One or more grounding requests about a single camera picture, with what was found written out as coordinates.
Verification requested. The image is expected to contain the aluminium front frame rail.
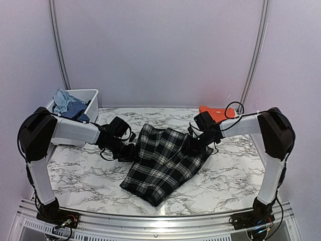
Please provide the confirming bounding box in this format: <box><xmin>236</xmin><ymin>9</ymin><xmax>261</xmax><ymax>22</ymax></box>
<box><xmin>8</xmin><ymin>199</ymin><xmax>302</xmax><ymax>240</ymax></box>

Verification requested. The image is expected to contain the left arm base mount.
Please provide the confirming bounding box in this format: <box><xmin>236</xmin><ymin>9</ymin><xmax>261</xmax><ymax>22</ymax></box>
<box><xmin>36</xmin><ymin>209</ymin><xmax>80</xmax><ymax>228</ymax></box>

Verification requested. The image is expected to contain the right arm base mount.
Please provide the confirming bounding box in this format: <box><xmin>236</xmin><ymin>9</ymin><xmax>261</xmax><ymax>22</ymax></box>
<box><xmin>229</xmin><ymin>210</ymin><xmax>275</xmax><ymax>230</ymax></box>

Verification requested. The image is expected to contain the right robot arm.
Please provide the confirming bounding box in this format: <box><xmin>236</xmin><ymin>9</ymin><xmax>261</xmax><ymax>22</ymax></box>
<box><xmin>183</xmin><ymin>107</ymin><xmax>295</xmax><ymax>225</ymax></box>

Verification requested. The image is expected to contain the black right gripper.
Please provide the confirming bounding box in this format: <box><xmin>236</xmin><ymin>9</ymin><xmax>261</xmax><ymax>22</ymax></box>
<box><xmin>182</xmin><ymin>132</ymin><xmax>216</xmax><ymax>155</ymax></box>

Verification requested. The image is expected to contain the white plastic laundry bin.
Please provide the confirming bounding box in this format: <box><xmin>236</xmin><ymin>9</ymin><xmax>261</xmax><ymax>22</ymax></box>
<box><xmin>47</xmin><ymin>88</ymin><xmax>99</xmax><ymax>148</ymax></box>

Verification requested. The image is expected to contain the light blue garment in bin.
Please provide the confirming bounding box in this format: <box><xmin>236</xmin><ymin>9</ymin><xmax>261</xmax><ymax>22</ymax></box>
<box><xmin>53</xmin><ymin>89</ymin><xmax>84</xmax><ymax>113</ymax></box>

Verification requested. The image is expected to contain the black white plaid shirt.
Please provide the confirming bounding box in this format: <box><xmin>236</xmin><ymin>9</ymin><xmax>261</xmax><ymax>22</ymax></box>
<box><xmin>120</xmin><ymin>124</ymin><xmax>213</xmax><ymax>207</ymax></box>

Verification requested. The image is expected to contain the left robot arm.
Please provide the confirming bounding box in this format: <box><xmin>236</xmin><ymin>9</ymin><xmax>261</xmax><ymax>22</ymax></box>
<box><xmin>17</xmin><ymin>107</ymin><xmax>136</xmax><ymax>223</ymax></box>

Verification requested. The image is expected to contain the right aluminium corner post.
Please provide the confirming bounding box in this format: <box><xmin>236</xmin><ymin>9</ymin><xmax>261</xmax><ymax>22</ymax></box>
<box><xmin>240</xmin><ymin>0</ymin><xmax>270</xmax><ymax>106</ymax></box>

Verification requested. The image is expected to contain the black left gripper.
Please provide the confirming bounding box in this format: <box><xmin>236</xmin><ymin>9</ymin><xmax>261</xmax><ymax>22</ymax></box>
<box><xmin>104</xmin><ymin>136</ymin><xmax>141</xmax><ymax>162</ymax></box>

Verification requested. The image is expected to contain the orange t-shirt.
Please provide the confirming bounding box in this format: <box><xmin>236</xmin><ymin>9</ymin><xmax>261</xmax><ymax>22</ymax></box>
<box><xmin>199</xmin><ymin>105</ymin><xmax>238</xmax><ymax>123</ymax></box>

